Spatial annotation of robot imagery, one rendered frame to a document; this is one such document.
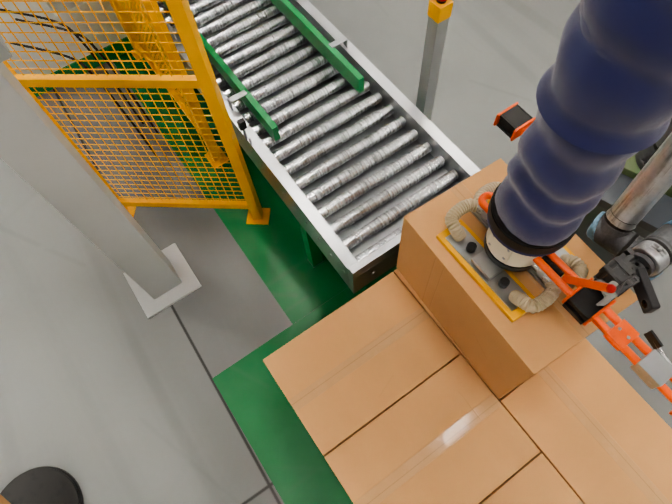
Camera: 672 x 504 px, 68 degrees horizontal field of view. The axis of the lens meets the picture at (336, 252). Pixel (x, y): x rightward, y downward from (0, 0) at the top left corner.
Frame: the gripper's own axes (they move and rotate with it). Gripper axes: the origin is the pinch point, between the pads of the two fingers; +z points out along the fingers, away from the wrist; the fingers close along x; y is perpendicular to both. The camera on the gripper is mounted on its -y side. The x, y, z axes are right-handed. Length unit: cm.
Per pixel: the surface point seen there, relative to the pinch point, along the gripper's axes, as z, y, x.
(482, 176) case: -12, 53, -12
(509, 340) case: 18.3, 7.5, -12.9
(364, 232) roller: 18, 76, -52
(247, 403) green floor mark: 95, 59, -108
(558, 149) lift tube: 11, 26, 48
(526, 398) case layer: 11, -9, -53
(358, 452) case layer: 68, 10, -54
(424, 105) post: -48, 118, -60
